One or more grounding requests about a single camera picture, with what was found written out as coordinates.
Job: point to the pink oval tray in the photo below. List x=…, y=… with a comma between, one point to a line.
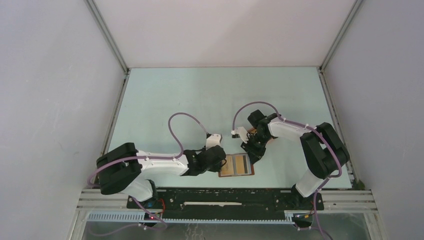
x=259, y=136

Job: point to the brown leather card holder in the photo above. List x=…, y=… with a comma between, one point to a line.
x=235, y=175

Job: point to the gold VIP credit card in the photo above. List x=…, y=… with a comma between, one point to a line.
x=227, y=168
x=242, y=166

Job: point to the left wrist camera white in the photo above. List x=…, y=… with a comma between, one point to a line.
x=213, y=140

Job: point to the aluminium frame post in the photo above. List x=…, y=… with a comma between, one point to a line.
x=107, y=35
x=341, y=33

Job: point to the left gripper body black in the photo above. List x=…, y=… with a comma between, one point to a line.
x=212, y=168

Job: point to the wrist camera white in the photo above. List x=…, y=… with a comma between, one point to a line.
x=240, y=133
x=213, y=140

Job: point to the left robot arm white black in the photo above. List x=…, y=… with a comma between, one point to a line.
x=131, y=171

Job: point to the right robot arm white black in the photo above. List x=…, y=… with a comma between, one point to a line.
x=323, y=150

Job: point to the aluminium frame post left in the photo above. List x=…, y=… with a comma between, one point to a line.
x=107, y=35

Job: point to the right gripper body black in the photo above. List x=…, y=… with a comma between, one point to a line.
x=255, y=141

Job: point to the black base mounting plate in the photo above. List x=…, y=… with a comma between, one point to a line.
x=231, y=204

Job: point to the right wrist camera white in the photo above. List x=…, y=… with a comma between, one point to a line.
x=240, y=133

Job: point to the aluminium frame post right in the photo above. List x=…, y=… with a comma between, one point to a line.
x=341, y=33

